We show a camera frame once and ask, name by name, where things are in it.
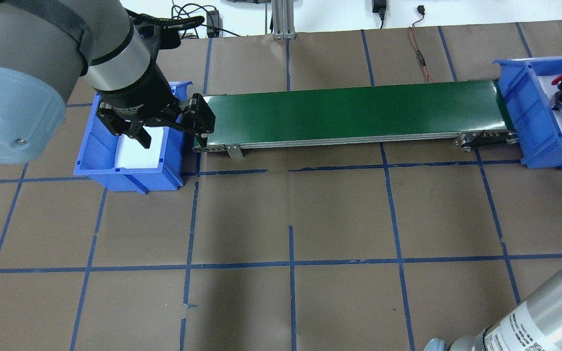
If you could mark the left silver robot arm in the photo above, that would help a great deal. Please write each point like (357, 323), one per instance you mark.
(46, 45)

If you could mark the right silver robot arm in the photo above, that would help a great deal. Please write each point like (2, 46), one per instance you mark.
(534, 325)

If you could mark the right blue plastic bin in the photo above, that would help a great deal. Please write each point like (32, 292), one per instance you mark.
(539, 135)

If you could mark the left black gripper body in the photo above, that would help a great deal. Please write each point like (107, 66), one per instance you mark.
(137, 95)

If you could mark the aluminium frame post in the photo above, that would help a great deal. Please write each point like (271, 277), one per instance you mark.
(283, 19)

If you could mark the left blue plastic bin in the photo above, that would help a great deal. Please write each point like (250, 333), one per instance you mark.
(97, 155)

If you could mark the green conveyor belt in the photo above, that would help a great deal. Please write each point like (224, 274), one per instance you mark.
(471, 113)

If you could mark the blue plastic bin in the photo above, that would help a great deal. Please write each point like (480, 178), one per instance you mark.
(539, 135)
(97, 155)

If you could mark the white foam in left bin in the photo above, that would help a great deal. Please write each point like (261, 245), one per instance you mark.
(131, 155)

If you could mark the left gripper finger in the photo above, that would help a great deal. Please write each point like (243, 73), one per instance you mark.
(141, 136)
(201, 140)

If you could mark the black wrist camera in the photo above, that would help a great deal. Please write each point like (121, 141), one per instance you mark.
(162, 33)

